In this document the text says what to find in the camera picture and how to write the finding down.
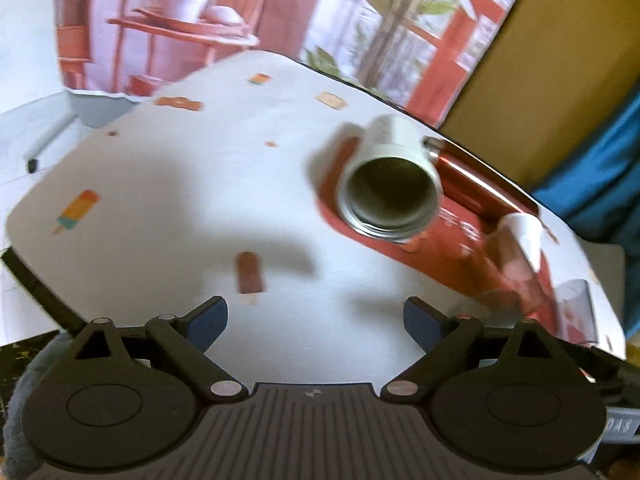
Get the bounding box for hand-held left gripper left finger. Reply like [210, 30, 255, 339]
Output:
[74, 296, 249, 404]

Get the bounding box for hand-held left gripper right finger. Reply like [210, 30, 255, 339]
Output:
[381, 296, 557, 404]

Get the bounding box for white cup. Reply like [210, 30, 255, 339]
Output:
[334, 114, 445, 244]

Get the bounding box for red printed sheet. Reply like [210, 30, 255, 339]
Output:
[315, 135, 557, 323]

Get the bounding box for ice cream print tablecloth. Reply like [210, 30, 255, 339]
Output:
[4, 50, 629, 397]

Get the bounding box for red metal bottle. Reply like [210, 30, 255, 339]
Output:
[422, 135, 542, 222]

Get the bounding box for grey fuzzy cloth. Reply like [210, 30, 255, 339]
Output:
[0, 332, 76, 480]

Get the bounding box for blue cloth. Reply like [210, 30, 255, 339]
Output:
[529, 80, 640, 247]

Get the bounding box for white marker pen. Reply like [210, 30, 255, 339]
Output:
[25, 115, 77, 174]

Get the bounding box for wall poster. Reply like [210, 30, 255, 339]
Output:
[54, 0, 542, 129]

